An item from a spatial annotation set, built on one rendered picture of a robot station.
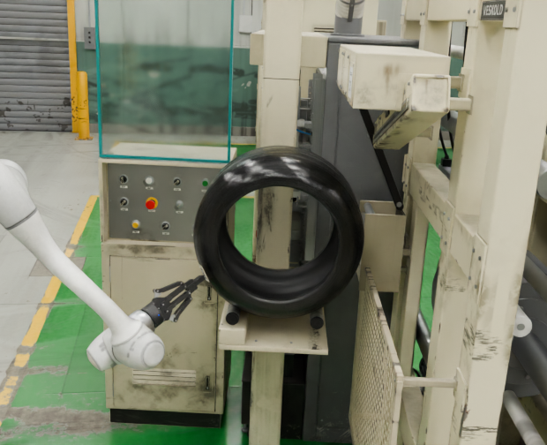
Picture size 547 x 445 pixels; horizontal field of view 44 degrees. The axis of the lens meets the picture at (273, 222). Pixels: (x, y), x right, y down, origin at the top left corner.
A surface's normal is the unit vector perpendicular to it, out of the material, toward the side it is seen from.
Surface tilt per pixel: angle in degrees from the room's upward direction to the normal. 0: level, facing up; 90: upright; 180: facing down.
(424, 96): 72
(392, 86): 90
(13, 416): 0
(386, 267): 90
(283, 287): 35
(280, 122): 90
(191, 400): 90
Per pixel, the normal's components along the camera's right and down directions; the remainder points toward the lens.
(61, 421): 0.04, -0.96
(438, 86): -0.01, -0.02
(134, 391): -0.03, 0.29
